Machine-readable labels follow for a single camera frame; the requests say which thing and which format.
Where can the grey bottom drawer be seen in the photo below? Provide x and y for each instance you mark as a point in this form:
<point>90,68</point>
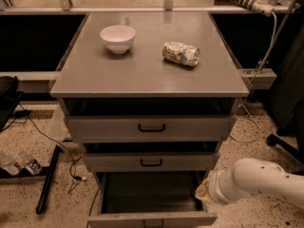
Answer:
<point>150,200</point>

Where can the grey drawer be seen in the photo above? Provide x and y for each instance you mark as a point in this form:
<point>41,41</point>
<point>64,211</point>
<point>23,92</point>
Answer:
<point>149,162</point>
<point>149,129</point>
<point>150,200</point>

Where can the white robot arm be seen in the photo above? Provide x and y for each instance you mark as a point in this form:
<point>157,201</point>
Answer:
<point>249,178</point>

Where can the grey drawer cabinet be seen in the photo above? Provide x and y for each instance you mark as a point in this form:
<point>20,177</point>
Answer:
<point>97,82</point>

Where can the grey middle drawer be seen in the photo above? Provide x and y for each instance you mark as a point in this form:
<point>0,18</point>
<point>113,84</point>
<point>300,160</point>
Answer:
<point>149,162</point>

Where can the grey top drawer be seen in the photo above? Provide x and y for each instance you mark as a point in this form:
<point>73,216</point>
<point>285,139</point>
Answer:
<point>149,129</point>

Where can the crushed soda can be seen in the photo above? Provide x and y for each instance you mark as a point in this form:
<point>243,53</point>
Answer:
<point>181,54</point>

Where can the white ceramic bowl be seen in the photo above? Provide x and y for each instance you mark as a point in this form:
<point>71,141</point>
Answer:
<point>118,39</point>

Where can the black office chair base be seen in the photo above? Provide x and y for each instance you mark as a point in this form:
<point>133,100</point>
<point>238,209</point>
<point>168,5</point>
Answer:
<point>298,154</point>

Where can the plastic water bottle right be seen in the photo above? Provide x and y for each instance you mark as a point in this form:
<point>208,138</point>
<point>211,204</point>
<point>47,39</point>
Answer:
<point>30,163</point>

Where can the plastic water bottle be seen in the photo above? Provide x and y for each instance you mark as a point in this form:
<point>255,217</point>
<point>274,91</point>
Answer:
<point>9,164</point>
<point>30,163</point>

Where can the black object at left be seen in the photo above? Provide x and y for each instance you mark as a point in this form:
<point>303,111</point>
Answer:
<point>9,98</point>

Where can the white power strip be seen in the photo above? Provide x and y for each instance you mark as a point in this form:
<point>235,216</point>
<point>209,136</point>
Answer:
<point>260,6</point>

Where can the plastic water bottle left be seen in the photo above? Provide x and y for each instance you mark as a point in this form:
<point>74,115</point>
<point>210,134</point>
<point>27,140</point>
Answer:
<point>9,164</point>

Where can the black metal stand frame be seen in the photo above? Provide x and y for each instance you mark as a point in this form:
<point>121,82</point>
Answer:
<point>46,175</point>

